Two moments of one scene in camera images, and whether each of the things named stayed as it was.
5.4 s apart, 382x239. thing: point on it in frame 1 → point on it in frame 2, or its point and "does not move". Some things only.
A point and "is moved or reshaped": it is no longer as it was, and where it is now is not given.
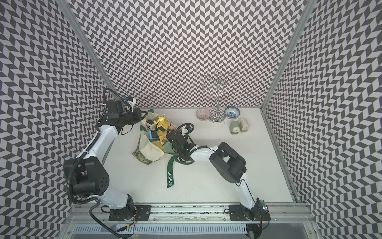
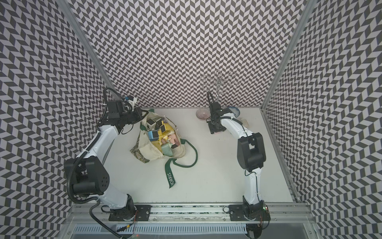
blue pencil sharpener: x=153 y=135 does not move
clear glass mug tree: x=217 y=82 does not move
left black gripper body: x=131 y=117 does not move
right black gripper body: x=170 y=138 → x=216 y=126
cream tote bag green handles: x=148 y=152 is moved or reshaped
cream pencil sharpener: x=243 y=125 does not move
